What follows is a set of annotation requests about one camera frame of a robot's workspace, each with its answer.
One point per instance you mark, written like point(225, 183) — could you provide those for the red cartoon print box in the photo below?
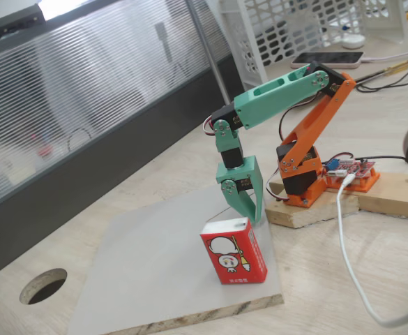
point(231, 258)

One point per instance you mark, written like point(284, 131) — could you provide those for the wooden plank under arm base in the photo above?
point(311, 213)

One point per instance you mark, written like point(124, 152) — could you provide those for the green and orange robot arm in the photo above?
point(277, 94)

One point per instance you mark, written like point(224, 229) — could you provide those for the black depth camera sensor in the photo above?
point(17, 21)

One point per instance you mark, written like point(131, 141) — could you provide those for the grey laminated chipboard panel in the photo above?
point(162, 251)

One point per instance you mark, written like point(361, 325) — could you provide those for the red controller circuit board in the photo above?
point(351, 168)

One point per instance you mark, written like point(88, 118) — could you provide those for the large white lattice basket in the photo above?
point(249, 52)

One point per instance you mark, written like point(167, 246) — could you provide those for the wooden plank under controller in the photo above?
point(399, 195)

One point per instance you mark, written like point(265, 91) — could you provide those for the smartphone in pink case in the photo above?
point(327, 59)

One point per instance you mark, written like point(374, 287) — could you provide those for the white earbuds case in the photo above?
point(353, 42)

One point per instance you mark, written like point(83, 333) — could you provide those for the frosted glass desk partition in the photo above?
point(85, 87)

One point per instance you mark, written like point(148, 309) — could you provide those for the small white lattice basket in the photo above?
point(397, 24)

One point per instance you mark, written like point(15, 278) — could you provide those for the orange controller board mount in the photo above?
point(365, 183)

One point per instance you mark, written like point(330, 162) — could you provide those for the grey metal partition post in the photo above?
point(207, 49)

